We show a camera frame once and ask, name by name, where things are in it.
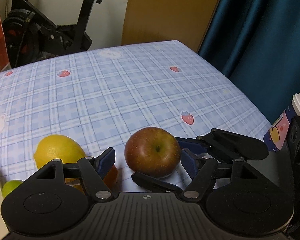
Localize red apple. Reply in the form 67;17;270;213
125;127;181;178

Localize blue plaid tablecloth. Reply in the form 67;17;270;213
0;41;270;191

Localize pink cartoon drink bottle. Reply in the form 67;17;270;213
263;93;300;152

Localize small green fruit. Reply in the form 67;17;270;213
2;180;23;198

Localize large yellow lemon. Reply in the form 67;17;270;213
33;134;86;169

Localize black exercise bike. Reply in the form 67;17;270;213
2;0;103;68

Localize small orange tangerine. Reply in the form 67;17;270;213
65;165;119;193

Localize brown wooden board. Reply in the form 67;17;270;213
121;0;219;52

